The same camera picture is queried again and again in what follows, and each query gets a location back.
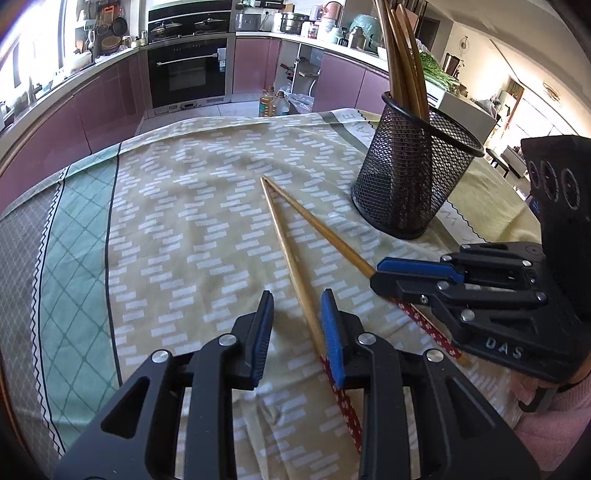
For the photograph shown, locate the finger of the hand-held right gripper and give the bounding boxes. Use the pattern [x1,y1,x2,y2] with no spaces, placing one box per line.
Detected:
[369,272,552,325]
[376,242,550,296]

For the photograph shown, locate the steel cooking pot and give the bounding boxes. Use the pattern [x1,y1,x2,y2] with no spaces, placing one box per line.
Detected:
[280,12,309,34]

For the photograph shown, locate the open storage shelf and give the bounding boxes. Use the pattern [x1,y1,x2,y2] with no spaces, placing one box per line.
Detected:
[279,58,319,95]

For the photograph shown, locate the green leafy vegetables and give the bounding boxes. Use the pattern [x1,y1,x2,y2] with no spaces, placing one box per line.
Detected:
[418,53,460,90]

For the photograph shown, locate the black built-in oven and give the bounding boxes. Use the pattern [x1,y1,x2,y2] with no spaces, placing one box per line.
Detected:
[147,37,229,109]

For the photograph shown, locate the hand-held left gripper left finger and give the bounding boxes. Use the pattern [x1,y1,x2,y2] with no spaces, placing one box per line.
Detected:
[54,290,275,480]

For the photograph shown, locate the black mesh utensil holder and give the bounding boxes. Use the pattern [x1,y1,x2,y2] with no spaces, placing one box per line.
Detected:
[351,91,485,240]

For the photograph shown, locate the white box appliance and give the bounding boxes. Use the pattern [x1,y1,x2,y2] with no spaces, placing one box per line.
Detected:
[427,85,497,144]

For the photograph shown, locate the bunch of wooden chopsticks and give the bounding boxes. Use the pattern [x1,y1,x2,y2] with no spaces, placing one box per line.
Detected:
[375,0,432,222]

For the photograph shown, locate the person's right forearm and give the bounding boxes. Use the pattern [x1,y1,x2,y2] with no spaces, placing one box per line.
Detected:
[510,364,591,467]

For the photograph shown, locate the clear plastic bag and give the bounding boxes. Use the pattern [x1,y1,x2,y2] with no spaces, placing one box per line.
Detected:
[288,92,315,115]

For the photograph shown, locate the wooden chopstick red patterned end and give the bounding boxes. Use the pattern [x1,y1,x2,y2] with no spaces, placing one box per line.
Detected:
[264,176,472,368]
[260,176,364,457]

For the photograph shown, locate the mint green bag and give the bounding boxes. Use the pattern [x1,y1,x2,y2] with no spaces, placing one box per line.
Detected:
[348,14,382,47]

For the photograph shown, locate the patterned yellow green tablecloth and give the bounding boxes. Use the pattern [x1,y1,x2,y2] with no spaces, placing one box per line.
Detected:
[0,108,543,480]

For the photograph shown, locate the purple kitchen cabinets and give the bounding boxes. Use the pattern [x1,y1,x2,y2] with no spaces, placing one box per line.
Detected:
[0,48,148,204]
[231,37,393,116]

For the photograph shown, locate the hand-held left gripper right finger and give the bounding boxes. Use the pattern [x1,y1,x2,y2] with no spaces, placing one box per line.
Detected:
[320,288,541,480]

